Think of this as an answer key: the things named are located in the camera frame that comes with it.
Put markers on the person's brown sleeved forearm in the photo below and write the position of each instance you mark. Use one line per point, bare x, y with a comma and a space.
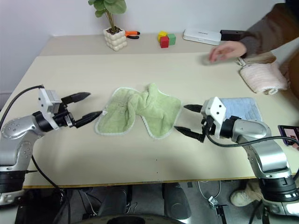
271, 32

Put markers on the dark grey rounded shape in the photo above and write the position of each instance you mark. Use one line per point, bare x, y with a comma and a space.
176, 200

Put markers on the red cube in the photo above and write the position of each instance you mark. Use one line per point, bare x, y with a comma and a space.
164, 42

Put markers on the white shoe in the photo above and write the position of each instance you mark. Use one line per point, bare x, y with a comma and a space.
243, 197

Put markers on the green cube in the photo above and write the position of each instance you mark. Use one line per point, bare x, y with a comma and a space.
172, 39

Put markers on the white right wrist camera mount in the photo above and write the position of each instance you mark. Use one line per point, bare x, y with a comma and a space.
217, 108

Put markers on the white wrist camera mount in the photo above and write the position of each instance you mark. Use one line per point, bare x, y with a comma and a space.
45, 100
217, 108

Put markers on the light blue towel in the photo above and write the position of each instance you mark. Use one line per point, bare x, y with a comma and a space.
243, 107

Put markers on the flat white box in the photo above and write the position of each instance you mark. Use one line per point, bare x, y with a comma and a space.
202, 37

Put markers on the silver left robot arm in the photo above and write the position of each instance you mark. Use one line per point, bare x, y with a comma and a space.
16, 128

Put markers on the pink towel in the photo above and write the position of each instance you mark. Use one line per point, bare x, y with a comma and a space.
261, 77

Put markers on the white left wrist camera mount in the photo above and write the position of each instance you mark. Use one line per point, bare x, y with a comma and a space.
45, 100

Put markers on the orange black pliers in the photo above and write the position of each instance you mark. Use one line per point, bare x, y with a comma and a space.
132, 33

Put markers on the person's bare hand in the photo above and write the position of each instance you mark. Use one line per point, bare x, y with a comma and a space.
230, 50

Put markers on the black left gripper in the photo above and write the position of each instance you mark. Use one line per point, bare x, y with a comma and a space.
61, 119

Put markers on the long black box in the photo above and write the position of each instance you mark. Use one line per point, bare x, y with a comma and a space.
232, 35

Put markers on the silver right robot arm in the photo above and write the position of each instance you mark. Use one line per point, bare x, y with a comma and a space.
252, 130

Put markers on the potted plant white bubble pot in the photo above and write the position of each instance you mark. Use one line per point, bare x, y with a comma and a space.
115, 38

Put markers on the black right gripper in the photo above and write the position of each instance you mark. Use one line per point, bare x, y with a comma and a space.
209, 126

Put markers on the yellow cube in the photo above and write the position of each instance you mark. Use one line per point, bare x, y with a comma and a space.
162, 34

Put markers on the green towel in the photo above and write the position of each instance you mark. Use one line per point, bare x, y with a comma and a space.
154, 107

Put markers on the dark smartphone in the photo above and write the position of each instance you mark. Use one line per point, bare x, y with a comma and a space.
289, 134

